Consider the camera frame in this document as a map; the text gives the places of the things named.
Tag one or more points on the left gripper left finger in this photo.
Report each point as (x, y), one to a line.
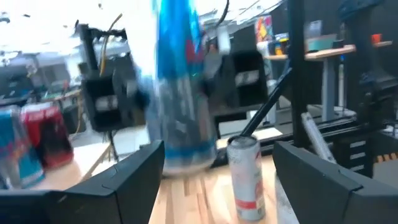
(93, 205)

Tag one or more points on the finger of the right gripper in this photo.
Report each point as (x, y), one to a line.
(118, 115)
(245, 93)

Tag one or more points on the Celsius Peach Vibe can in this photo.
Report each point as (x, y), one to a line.
(247, 177)

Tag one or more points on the wooden background desk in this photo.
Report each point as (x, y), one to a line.
(329, 51)

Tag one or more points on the blue Red Bull can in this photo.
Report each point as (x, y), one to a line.
(183, 93)
(15, 149)

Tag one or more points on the silver aluminium profile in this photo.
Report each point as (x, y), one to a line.
(317, 137)

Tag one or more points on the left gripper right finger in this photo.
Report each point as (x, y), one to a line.
(335, 202)

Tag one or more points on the red Coca-Cola can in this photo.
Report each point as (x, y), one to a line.
(49, 140)

